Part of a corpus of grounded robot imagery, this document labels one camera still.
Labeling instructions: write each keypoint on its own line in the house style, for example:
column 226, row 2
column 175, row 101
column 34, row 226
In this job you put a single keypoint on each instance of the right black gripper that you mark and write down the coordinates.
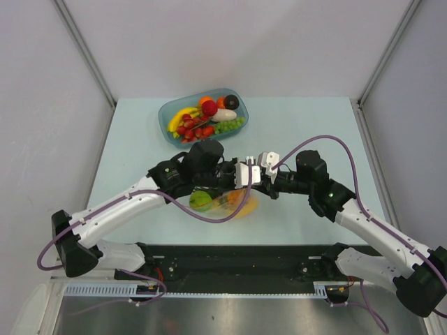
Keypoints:
column 265, row 186

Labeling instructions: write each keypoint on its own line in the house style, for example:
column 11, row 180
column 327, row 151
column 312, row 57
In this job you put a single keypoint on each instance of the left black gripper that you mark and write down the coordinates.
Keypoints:
column 230, row 165

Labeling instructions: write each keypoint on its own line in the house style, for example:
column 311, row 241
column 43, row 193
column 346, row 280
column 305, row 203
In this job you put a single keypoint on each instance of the orange yellow toy mango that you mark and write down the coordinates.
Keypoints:
column 250, row 205

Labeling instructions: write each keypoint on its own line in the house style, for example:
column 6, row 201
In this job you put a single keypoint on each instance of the green toy leafy vegetable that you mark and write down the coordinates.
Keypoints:
column 229, row 200

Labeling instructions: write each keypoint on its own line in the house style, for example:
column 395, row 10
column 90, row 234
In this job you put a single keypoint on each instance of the clear zip top bag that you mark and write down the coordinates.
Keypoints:
column 216, row 213

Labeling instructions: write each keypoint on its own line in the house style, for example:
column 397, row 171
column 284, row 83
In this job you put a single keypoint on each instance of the green toy apple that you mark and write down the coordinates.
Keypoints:
column 200, row 201

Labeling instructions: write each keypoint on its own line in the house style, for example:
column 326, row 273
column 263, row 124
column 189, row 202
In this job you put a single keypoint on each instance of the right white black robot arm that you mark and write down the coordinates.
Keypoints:
column 413, row 271

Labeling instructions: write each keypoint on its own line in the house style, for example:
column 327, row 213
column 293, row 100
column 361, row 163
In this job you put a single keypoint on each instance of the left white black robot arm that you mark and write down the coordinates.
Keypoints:
column 79, row 237

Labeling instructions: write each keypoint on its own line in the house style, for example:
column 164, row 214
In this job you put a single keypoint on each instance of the green toy grapes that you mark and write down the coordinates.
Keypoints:
column 228, row 126

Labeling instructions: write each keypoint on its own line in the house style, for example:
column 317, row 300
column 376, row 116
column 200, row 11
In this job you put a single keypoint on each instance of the white toy mushroom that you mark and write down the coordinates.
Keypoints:
column 224, row 115

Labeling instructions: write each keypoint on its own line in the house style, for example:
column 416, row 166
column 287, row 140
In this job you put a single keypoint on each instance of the red toy apple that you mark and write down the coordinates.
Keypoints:
column 209, row 108

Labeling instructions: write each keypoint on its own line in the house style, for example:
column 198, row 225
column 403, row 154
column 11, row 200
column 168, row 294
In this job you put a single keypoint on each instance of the dark purple toy fruit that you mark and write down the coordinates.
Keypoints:
column 231, row 102

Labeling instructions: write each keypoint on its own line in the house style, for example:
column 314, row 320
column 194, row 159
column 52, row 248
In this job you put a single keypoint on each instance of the yellow toy bananas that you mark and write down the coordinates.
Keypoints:
column 174, row 122

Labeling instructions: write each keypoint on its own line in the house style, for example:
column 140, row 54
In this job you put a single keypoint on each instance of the small orange toy fruit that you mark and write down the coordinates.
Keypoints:
column 221, row 102

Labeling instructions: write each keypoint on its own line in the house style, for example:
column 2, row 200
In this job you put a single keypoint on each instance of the toy orange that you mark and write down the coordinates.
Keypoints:
column 205, row 99

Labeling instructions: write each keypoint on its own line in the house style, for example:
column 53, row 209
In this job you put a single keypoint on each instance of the teal plastic fruit tray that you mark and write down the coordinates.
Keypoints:
column 170, row 109

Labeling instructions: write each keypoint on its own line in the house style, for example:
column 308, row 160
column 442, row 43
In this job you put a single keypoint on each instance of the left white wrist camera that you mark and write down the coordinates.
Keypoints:
column 247, row 171

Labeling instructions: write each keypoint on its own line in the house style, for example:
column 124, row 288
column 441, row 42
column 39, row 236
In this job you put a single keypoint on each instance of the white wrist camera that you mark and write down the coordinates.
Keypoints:
column 247, row 171
column 269, row 161

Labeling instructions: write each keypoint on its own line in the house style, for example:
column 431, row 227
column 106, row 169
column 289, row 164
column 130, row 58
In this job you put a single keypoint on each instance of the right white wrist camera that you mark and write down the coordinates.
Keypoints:
column 269, row 161

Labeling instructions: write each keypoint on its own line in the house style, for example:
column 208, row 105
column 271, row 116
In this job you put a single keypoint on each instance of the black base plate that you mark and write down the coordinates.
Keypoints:
column 242, row 270

